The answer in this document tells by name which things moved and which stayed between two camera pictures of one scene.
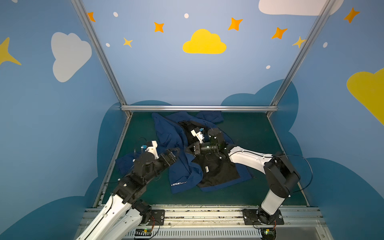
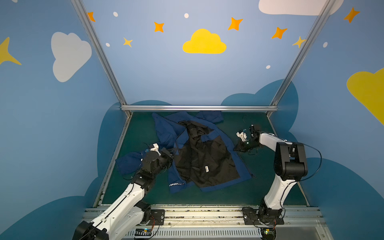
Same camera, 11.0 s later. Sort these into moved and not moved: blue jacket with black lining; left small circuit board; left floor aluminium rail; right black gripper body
Moved: right black gripper body
Not moved: blue jacket with black lining; left small circuit board; left floor aluminium rail
